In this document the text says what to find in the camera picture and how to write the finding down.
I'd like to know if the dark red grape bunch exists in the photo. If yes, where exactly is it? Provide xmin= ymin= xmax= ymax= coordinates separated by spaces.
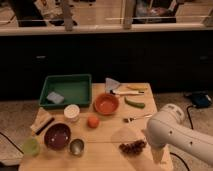
xmin=119 ymin=140 xmax=146 ymax=155

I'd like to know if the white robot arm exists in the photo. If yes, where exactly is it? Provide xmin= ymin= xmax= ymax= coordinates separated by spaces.
xmin=146 ymin=103 xmax=213 ymax=166

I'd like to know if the orange red bowl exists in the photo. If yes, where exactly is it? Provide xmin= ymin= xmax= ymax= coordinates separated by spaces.
xmin=93 ymin=93 xmax=119 ymax=115

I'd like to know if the dark maroon bowl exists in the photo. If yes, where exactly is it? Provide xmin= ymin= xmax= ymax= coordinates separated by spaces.
xmin=44 ymin=123 xmax=71 ymax=150

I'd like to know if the metal fork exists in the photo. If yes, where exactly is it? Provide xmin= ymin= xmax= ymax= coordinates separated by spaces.
xmin=123 ymin=114 xmax=152 ymax=123

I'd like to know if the green chili pepper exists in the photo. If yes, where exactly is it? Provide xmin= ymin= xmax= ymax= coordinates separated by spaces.
xmin=124 ymin=97 xmax=145 ymax=109

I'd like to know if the blue black floor box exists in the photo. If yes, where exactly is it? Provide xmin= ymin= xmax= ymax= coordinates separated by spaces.
xmin=185 ymin=92 xmax=212 ymax=108

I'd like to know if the orange fruit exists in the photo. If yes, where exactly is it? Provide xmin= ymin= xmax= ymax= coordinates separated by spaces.
xmin=87 ymin=116 xmax=100 ymax=128

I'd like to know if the small steel cup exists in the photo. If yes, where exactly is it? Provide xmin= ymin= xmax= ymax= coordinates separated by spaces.
xmin=69 ymin=139 xmax=84 ymax=156

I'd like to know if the grey folded cloth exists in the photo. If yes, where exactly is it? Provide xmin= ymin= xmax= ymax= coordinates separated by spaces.
xmin=105 ymin=78 xmax=121 ymax=93

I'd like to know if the white round container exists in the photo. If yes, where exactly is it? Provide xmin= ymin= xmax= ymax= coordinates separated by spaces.
xmin=64 ymin=104 xmax=80 ymax=122

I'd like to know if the green plastic tray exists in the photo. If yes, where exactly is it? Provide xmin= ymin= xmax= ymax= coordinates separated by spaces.
xmin=39 ymin=74 xmax=92 ymax=109

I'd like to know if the blue grey sponge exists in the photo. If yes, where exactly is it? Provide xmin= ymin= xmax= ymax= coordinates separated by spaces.
xmin=47 ymin=92 xmax=64 ymax=104

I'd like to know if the brush with black bristles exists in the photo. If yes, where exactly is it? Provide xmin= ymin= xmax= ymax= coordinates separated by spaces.
xmin=30 ymin=108 xmax=54 ymax=135

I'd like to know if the green plastic cup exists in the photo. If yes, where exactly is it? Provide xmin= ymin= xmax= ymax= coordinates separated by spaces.
xmin=22 ymin=138 xmax=40 ymax=156

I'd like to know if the black power cable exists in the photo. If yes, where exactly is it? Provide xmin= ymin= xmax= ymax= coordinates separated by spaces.
xmin=170 ymin=104 xmax=196 ymax=171

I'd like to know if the white handled knife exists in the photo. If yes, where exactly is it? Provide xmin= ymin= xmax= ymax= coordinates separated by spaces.
xmin=110 ymin=90 xmax=144 ymax=95

